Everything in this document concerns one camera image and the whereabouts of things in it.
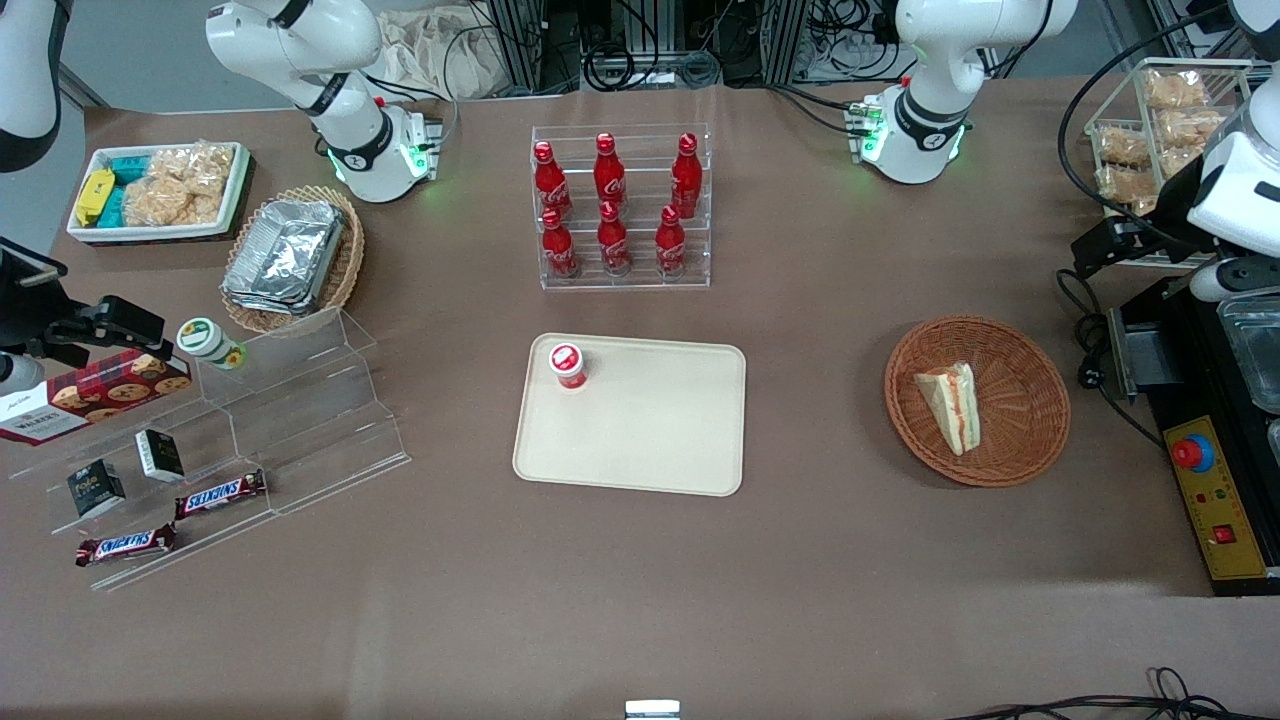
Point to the oval wicker basket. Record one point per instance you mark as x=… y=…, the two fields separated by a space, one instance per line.
x=345 y=270

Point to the clear bag of rice crackers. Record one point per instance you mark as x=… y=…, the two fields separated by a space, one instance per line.
x=160 y=200
x=195 y=160

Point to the brown Snickers bar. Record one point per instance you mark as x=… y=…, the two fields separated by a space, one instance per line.
x=125 y=545
x=220 y=494

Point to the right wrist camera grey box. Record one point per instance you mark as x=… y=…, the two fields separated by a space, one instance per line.
x=18 y=375

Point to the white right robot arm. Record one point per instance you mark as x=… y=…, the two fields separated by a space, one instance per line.
x=345 y=100

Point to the clear bag of fried snacks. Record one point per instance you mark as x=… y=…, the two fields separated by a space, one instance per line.
x=1125 y=185
x=1122 y=146
x=1195 y=127
x=1175 y=90

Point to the triangular sandwich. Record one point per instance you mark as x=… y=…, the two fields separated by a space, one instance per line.
x=950 y=405

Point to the beige crumpled cloth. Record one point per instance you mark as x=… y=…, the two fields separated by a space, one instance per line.
x=430 y=50

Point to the red emergency stop button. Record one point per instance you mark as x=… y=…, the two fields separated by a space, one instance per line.
x=1191 y=452

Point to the clear acrylic bottle rack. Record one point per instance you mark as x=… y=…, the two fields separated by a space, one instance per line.
x=625 y=282

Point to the yellow control panel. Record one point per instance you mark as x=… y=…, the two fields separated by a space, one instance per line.
x=1225 y=505

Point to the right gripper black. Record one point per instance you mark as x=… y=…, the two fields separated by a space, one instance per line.
x=22 y=312

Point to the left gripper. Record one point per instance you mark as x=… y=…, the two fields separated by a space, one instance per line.
x=1172 y=205

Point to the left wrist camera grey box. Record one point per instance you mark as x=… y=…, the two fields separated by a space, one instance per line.
x=1225 y=280

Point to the clear acrylic step stand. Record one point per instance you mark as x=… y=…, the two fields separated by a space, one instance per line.
x=300 y=420

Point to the yellow snack pack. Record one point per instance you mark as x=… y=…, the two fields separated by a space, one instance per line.
x=94 y=196

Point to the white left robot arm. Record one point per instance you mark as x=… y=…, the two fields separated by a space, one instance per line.
x=940 y=100

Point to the small black box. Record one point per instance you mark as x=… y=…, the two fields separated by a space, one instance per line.
x=96 y=489
x=160 y=456

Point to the white rectangular snack tray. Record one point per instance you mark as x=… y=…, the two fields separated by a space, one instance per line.
x=90 y=228

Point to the beige plastic tray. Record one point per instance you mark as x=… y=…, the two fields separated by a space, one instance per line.
x=650 y=420

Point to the black machine with steel pans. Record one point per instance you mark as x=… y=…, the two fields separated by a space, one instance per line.
x=1200 y=400

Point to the red cola bottle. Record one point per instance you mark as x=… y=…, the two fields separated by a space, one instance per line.
x=609 y=172
x=558 y=247
x=549 y=182
x=686 y=176
x=670 y=244
x=613 y=241

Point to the green white lidded cup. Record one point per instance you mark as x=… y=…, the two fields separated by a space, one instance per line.
x=208 y=342

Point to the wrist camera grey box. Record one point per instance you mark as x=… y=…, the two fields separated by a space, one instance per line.
x=1225 y=280
x=18 y=375

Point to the teal snack pack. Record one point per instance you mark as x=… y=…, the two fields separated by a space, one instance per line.
x=113 y=208
x=128 y=167

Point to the red lidded small cup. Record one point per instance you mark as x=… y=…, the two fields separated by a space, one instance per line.
x=567 y=365

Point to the silver foil container stack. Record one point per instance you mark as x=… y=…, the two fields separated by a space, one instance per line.
x=285 y=252

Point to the round brown wicker basket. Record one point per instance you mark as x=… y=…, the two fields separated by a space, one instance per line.
x=1020 y=400

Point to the red tartan cookie box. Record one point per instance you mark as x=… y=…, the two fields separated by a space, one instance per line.
x=95 y=395

